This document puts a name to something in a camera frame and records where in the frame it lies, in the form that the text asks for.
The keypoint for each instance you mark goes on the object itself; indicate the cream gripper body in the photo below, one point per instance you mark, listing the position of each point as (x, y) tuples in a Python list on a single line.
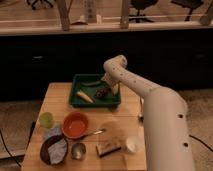
[(115, 89)]

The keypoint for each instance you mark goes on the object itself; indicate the dark grape bunch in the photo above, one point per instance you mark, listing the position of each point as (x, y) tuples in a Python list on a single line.
[(102, 93)]

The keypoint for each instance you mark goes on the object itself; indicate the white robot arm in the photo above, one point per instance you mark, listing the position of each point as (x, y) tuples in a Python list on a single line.
[(166, 134)]

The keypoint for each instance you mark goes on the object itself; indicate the green cucumber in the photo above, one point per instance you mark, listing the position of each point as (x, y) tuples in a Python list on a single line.
[(89, 84)]

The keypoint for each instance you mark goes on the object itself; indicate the green plastic tray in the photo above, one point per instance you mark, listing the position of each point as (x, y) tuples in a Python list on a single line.
[(109, 101)]

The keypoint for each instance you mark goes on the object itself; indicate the metal spoon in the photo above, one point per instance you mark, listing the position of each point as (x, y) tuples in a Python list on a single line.
[(93, 133)]

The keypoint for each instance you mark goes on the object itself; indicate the orange bowl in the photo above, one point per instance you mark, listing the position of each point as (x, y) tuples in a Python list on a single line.
[(75, 125)]

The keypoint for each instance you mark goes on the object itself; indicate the white cup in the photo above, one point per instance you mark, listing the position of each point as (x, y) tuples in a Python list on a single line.
[(133, 144)]

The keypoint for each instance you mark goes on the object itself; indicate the wooden block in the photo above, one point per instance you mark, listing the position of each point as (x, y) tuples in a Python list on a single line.
[(107, 147)]

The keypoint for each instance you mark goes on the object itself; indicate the small metal cup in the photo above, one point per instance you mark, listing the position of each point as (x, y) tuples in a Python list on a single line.
[(78, 151)]

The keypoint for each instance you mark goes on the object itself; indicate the green cup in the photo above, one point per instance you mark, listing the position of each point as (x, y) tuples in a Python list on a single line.
[(46, 120)]

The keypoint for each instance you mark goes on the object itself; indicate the light blue cloth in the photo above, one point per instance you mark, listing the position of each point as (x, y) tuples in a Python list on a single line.
[(56, 131)]

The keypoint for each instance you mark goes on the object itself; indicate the grey blue cloth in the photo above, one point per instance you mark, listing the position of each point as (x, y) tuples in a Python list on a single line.
[(57, 151)]

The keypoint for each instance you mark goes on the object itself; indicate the office chair middle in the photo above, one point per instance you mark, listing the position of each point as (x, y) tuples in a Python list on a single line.
[(140, 5)]

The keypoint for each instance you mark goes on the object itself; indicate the office chair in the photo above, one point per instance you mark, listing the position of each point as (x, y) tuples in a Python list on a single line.
[(35, 4), (140, 5), (190, 4)]

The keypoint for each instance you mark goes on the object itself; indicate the dark purple bowl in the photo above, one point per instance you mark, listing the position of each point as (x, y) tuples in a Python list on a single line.
[(44, 155)]

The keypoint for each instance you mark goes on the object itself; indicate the office chair right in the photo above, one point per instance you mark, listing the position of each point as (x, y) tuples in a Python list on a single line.
[(190, 4)]

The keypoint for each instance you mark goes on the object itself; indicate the office chair left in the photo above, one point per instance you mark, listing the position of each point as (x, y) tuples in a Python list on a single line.
[(35, 4)]

